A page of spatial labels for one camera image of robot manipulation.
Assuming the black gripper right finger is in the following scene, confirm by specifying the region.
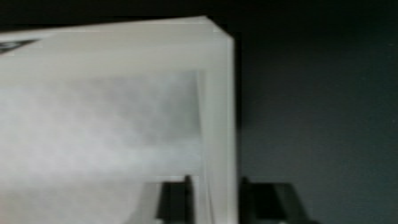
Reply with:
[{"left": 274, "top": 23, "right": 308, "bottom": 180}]
[{"left": 239, "top": 177, "right": 317, "bottom": 224}]

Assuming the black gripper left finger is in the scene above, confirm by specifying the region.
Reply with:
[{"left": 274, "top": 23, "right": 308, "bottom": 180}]
[{"left": 157, "top": 176, "right": 196, "bottom": 224}]

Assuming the large white drawer box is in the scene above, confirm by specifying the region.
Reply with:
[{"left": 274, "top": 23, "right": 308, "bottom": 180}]
[{"left": 0, "top": 17, "right": 239, "bottom": 224}]

